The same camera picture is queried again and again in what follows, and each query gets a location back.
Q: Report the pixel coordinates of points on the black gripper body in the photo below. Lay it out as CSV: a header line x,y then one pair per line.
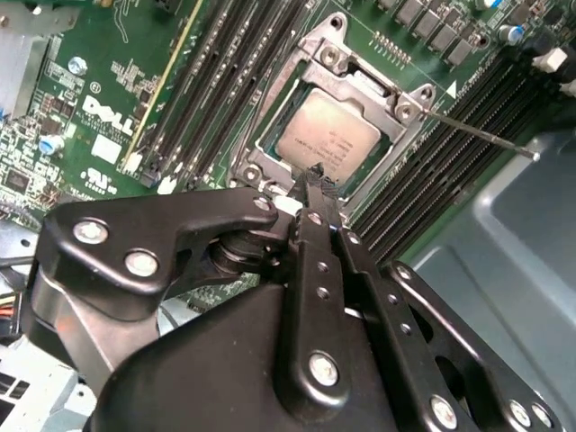
x,y
202,360

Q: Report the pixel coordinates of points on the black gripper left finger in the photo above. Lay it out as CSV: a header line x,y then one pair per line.
x,y
180,216

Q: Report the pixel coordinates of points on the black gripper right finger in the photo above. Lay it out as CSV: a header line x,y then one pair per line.
x,y
396,324

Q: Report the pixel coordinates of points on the silver CPU chip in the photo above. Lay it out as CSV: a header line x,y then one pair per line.
x,y
324,130

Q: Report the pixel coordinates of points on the metal socket cover frame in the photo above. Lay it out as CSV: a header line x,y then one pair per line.
x,y
357,98

